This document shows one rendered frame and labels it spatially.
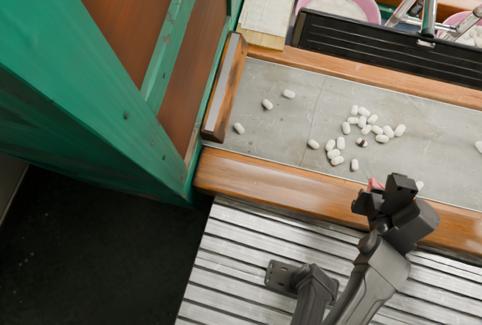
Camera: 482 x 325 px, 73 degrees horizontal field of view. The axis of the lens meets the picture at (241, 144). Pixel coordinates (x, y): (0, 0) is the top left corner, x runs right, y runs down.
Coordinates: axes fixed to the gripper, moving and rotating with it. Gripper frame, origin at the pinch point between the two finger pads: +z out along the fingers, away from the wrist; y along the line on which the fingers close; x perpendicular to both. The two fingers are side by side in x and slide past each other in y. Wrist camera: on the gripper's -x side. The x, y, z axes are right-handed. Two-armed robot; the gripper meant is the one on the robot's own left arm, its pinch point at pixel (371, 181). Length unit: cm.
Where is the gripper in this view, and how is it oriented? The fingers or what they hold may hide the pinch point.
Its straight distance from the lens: 85.7
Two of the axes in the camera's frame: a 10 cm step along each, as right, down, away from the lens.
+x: -1.8, 8.0, 5.7
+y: -9.7, -2.4, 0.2
